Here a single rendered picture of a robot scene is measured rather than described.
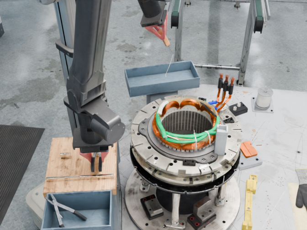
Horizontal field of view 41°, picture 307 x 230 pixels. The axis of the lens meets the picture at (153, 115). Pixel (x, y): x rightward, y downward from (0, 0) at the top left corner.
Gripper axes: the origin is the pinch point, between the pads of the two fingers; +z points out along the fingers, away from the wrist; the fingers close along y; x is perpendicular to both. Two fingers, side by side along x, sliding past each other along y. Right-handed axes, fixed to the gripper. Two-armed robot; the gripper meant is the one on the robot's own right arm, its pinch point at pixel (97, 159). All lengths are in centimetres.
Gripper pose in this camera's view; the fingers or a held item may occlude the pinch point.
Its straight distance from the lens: 111.3
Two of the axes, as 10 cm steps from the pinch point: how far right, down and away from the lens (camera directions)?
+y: 10.0, -0.6, 0.4
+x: -0.7, -6.9, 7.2
